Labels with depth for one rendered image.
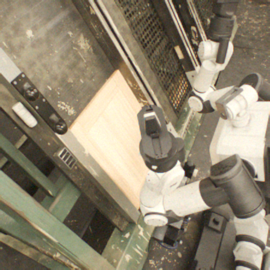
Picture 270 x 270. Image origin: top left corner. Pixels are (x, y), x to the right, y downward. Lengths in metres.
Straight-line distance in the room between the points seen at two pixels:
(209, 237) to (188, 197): 1.13
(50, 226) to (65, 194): 0.16
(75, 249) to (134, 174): 0.41
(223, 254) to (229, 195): 1.20
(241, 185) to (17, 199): 0.61
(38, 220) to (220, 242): 1.38
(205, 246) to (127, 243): 0.89
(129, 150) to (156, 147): 0.62
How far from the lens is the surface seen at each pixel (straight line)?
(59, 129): 0.75
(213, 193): 0.81
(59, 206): 0.99
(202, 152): 2.52
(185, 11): 1.75
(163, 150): 0.52
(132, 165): 1.16
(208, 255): 1.93
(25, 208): 0.82
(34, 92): 0.71
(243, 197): 0.80
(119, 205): 1.09
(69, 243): 0.93
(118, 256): 1.14
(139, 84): 1.15
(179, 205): 0.88
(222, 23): 1.08
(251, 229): 1.43
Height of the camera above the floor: 2.00
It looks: 51 degrees down
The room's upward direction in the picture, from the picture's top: straight up
